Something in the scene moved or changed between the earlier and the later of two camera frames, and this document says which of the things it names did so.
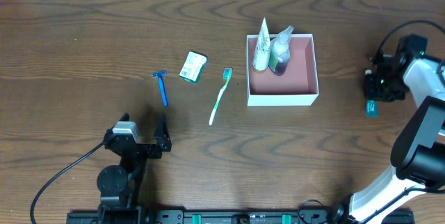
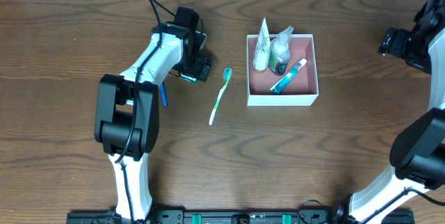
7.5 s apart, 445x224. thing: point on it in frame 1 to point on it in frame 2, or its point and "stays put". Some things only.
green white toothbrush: x=227 y=75 stays put
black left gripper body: x=143 y=149 to x=202 y=68
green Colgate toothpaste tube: x=371 y=94 to x=288 y=76
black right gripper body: x=374 y=90 to x=390 y=43
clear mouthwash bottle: x=280 y=53 stays put
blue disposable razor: x=159 y=74 stays put
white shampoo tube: x=262 y=51 stays put
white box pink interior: x=297 y=86 stays put
